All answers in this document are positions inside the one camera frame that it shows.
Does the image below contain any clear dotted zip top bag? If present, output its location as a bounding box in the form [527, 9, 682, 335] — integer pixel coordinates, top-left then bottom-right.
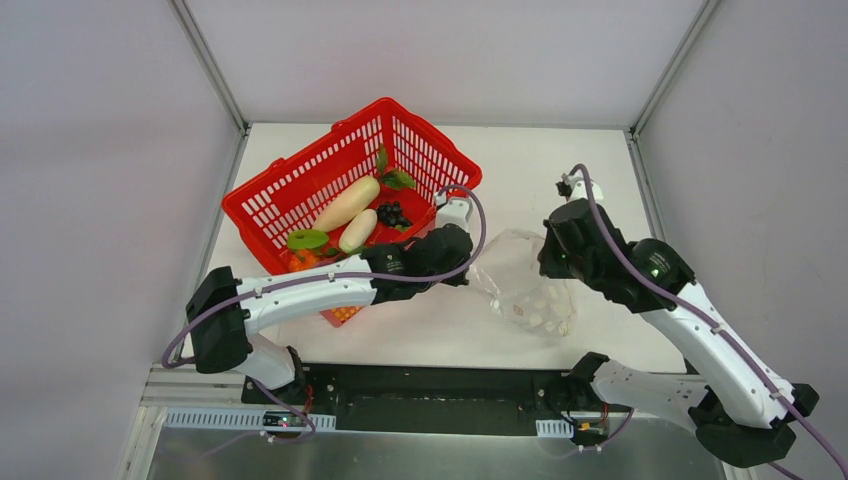
[468, 229, 576, 338]

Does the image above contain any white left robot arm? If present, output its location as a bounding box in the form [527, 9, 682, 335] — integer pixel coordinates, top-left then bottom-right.
[186, 224, 473, 405]

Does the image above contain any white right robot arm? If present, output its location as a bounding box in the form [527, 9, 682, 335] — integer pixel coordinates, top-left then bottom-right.
[538, 199, 819, 468]

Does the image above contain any black grape bunch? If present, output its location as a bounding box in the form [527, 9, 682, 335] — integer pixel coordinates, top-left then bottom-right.
[376, 201, 412, 230]

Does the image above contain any green leafy sprig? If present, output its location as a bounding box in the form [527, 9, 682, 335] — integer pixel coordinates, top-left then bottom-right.
[376, 144, 417, 190]

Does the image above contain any short white radish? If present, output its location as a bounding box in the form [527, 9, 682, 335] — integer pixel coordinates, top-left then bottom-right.
[338, 209, 378, 253]

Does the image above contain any long white radish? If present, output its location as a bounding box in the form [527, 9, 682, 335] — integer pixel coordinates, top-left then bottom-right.
[312, 176, 381, 233]

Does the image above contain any green pepper slice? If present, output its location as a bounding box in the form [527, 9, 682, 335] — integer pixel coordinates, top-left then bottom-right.
[286, 229, 330, 252]

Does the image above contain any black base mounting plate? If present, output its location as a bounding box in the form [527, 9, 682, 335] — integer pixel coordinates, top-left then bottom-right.
[240, 362, 704, 439]

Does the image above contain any red plastic shopping basket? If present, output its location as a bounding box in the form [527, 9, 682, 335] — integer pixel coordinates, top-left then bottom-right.
[222, 98, 482, 333]

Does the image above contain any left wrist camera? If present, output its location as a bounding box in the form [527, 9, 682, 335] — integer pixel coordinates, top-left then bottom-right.
[434, 193, 474, 231]

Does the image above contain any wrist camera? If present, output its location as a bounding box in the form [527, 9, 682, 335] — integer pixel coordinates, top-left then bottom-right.
[434, 193, 474, 231]
[556, 173, 604, 203]

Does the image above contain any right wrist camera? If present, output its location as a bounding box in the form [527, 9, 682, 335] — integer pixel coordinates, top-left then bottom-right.
[556, 173, 604, 203]

